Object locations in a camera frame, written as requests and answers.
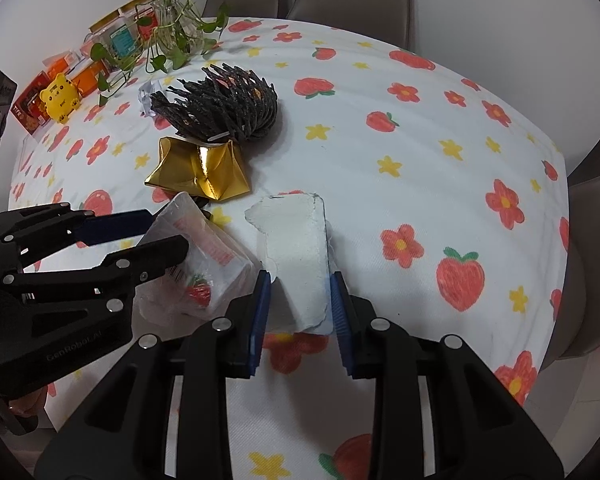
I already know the black spiky paper ornament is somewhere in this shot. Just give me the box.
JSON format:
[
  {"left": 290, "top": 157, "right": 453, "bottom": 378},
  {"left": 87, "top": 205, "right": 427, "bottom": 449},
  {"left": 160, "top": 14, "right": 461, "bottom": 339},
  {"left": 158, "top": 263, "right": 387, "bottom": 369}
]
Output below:
[{"left": 150, "top": 62, "right": 281, "bottom": 144}]

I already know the orange round tub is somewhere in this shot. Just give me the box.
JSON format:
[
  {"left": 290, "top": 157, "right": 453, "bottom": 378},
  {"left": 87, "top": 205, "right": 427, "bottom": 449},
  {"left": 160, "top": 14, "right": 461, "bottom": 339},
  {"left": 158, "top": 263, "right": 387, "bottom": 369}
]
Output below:
[{"left": 72, "top": 62, "right": 106, "bottom": 96}]

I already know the yellow tiger toy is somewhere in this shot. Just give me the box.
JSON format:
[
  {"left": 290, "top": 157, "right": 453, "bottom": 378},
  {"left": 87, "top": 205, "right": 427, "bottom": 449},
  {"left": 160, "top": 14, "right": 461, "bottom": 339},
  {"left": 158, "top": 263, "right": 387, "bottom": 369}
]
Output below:
[{"left": 40, "top": 72, "right": 84, "bottom": 124}]

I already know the clear plastic strawberry packet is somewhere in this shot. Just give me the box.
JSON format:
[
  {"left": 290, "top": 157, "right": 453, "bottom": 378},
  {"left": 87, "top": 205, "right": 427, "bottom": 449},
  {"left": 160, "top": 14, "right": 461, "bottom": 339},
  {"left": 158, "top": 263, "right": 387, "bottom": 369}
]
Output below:
[{"left": 139, "top": 191, "right": 261, "bottom": 322}]

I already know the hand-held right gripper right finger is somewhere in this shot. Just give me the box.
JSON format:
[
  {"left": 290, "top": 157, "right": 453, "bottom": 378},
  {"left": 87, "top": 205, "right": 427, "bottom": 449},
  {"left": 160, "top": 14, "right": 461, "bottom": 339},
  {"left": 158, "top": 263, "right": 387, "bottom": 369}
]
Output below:
[{"left": 329, "top": 270, "right": 566, "bottom": 480}]

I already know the torn white foil pouch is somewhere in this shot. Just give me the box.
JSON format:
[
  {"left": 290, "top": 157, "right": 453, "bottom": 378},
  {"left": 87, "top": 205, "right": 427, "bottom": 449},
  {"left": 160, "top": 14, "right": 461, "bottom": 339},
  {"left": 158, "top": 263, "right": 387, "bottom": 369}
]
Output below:
[{"left": 244, "top": 193, "right": 334, "bottom": 335}]

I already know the orange box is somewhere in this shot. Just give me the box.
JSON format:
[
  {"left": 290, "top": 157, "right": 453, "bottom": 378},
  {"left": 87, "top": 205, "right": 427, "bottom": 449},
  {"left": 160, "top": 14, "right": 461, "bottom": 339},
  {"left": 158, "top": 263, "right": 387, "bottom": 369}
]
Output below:
[{"left": 42, "top": 50, "right": 81, "bottom": 79}]

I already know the red gift box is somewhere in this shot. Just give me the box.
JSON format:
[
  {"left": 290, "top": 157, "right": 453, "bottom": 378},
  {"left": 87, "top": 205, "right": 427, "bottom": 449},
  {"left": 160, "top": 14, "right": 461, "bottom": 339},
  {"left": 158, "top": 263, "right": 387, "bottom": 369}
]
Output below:
[{"left": 12, "top": 71, "right": 51, "bottom": 134}]

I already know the glass vase with plant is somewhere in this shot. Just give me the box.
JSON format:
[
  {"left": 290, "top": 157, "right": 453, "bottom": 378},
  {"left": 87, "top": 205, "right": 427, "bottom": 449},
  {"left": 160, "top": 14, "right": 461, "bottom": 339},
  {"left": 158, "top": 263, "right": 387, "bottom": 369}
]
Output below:
[{"left": 90, "top": 0, "right": 231, "bottom": 109}]

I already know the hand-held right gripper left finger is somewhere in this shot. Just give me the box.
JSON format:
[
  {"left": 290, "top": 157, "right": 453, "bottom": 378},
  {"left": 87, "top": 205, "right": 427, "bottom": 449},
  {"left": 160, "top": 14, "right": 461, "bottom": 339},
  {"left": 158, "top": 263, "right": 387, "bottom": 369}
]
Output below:
[{"left": 32, "top": 269, "right": 273, "bottom": 480}]

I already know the crumpled silver foil wrapper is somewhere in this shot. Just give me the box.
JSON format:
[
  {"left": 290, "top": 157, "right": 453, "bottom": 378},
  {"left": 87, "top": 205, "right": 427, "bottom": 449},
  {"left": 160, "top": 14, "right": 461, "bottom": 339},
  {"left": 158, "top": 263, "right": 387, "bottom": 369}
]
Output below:
[{"left": 137, "top": 79, "right": 174, "bottom": 117}]

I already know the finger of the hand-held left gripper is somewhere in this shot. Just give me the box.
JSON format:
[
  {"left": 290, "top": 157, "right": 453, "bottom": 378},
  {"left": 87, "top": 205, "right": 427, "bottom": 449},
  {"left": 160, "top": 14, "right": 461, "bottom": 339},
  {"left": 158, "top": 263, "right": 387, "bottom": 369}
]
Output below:
[
  {"left": 0, "top": 202, "right": 157, "bottom": 261},
  {"left": 0, "top": 235, "right": 191, "bottom": 322}
]

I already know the person's left hand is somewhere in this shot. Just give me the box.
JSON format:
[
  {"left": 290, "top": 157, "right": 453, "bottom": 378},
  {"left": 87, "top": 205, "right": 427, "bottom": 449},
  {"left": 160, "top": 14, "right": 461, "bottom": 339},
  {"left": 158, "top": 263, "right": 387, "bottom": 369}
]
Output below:
[{"left": 7, "top": 387, "right": 49, "bottom": 419}]

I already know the crumpled gold foil paper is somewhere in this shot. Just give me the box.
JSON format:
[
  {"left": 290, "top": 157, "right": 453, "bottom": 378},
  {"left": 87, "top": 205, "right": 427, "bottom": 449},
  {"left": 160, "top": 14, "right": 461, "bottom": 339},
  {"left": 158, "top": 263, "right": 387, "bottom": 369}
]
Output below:
[{"left": 145, "top": 136, "right": 254, "bottom": 204}]

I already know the gold-lid jar teal label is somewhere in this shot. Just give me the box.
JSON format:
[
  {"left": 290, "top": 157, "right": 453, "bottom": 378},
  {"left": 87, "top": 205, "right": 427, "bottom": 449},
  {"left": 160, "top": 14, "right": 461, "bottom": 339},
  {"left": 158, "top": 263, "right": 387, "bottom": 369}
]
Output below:
[{"left": 104, "top": 19, "right": 141, "bottom": 62}]

